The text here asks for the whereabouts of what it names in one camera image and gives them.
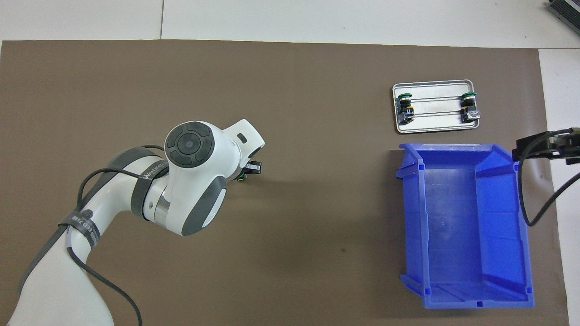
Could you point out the blue plastic storage bin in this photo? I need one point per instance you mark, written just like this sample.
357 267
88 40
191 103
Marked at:
453 226

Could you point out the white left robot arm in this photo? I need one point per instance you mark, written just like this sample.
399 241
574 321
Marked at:
195 181

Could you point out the green push button switch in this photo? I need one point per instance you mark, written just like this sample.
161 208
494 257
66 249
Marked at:
405 111
243 178
470 108

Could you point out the thin metal rod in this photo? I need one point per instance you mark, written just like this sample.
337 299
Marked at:
435 114
435 98

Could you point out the brown table mat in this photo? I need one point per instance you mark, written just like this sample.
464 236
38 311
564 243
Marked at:
317 226

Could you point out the grey metal tray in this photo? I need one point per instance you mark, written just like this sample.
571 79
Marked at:
437 127

